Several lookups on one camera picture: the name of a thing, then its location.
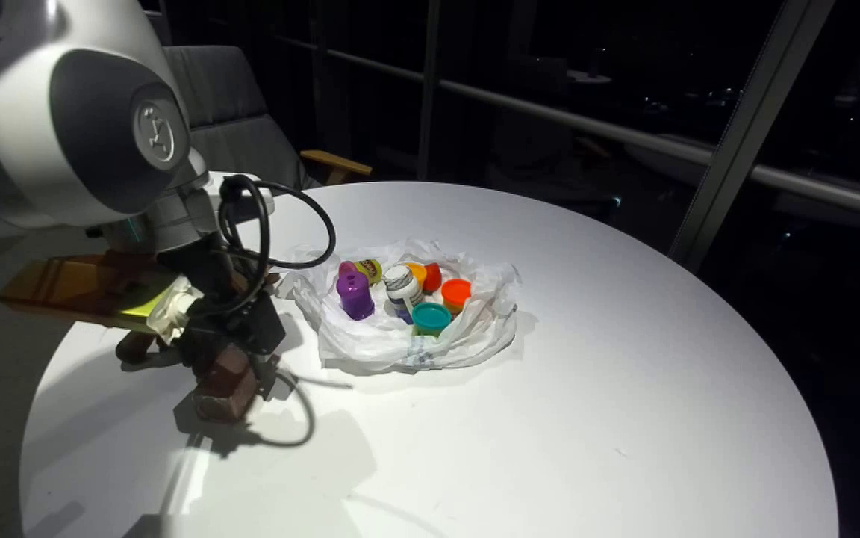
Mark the black looped cable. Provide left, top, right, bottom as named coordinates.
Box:
left=188, top=173, right=340, bottom=321

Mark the grey upholstered seat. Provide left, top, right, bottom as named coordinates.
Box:
left=158, top=40, right=304, bottom=190

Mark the grey metal railing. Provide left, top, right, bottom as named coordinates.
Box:
left=283, top=34, right=860, bottom=227

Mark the red-capped spice bottle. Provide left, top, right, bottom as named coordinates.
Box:
left=171, top=339, right=277, bottom=435

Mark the purple-lidded container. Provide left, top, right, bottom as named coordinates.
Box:
left=334, top=259, right=380, bottom=321

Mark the brown wooden armrest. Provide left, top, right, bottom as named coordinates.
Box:
left=295, top=145, right=377, bottom=185

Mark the slanted grey metal pole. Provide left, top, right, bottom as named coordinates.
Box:
left=667, top=0, right=837, bottom=268

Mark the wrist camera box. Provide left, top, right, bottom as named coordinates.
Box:
left=119, top=274, right=206, bottom=347

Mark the teal-lidded tub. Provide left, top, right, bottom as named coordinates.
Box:
left=410, top=299, right=456, bottom=336

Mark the clear jar with white lid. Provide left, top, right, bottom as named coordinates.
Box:
left=382, top=263, right=424, bottom=309

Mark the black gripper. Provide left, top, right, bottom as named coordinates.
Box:
left=177, top=242, right=288, bottom=416

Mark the dark red-lidded tub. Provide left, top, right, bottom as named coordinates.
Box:
left=421, top=259, right=445, bottom=299

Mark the white plastic bag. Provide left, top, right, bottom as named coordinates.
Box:
left=291, top=235, right=527, bottom=375

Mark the thin dark vertical post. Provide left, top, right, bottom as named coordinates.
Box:
left=419, top=0, right=445, bottom=173

